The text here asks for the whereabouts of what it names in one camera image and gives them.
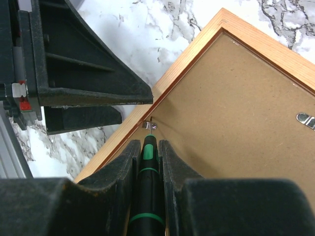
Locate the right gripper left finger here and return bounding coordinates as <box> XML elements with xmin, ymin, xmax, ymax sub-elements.
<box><xmin>0</xmin><ymin>140</ymin><xmax>141</xmax><ymax>236</ymax></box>

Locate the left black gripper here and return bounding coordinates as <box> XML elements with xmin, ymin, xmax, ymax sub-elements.
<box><xmin>0</xmin><ymin>0</ymin><xmax>153</xmax><ymax>130</ymax></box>

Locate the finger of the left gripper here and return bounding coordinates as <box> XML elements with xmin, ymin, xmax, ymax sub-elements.
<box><xmin>44</xmin><ymin>106</ymin><xmax>122</xmax><ymax>135</ymax></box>

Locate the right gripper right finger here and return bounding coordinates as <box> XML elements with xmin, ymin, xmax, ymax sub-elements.
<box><xmin>158</xmin><ymin>140</ymin><xmax>315</xmax><ymax>236</ymax></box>

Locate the green black precision screwdriver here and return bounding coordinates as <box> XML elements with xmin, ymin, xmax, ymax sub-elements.
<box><xmin>127</xmin><ymin>127</ymin><xmax>166</xmax><ymax>236</ymax></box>

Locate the red wooden photo frame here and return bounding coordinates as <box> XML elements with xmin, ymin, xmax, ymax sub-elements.
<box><xmin>73</xmin><ymin>7</ymin><xmax>315</xmax><ymax>184</ymax></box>

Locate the left aluminium side rail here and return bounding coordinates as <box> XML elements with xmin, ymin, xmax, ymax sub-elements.
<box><xmin>0</xmin><ymin>104</ymin><xmax>33</xmax><ymax>179</ymax></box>

